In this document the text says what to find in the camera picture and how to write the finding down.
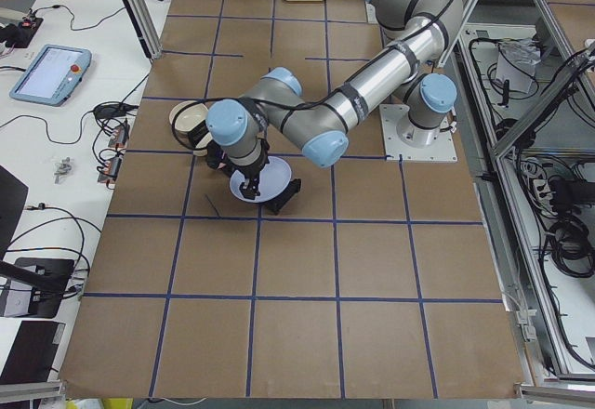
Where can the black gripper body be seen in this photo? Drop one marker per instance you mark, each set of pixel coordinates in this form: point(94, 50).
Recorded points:
point(251, 169)

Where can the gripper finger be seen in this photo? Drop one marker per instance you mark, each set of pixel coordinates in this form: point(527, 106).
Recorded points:
point(245, 188)
point(254, 185)

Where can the blue plate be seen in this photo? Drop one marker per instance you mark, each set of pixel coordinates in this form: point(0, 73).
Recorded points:
point(273, 180)

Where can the cream plate in rack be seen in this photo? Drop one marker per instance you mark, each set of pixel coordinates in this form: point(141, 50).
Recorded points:
point(201, 148)

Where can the black dish rack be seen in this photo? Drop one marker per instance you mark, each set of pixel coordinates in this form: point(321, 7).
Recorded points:
point(274, 205)

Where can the cream bowl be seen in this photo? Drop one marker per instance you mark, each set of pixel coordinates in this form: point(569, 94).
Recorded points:
point(187, 115)

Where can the black monitor stand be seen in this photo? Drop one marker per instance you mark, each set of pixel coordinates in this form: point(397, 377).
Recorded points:
point(35, 286)

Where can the near blue teach pendant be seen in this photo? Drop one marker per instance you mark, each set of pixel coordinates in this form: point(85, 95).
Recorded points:
point(53, 75)

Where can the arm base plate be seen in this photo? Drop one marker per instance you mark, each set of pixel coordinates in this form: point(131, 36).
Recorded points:
point(405, 142)
point(370, 14)

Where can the aluminium frame post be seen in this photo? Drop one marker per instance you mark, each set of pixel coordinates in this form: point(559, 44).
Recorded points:
point(144, 28)

